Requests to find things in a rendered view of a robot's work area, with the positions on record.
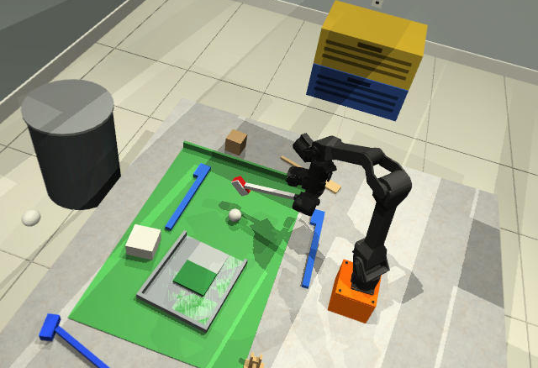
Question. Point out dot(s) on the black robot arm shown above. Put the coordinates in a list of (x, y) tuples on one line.
[(370, 254)]

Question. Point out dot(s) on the white golf ball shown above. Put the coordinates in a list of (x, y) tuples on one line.
[(234, 215)]

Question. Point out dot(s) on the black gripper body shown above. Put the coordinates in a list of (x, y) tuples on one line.
[(306, 203)]

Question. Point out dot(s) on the blue putter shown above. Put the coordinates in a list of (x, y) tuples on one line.
[(200, 174), (317, 221), (50, 328)]

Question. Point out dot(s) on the green rectangular mat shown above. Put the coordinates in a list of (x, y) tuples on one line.
[(261, 235)]

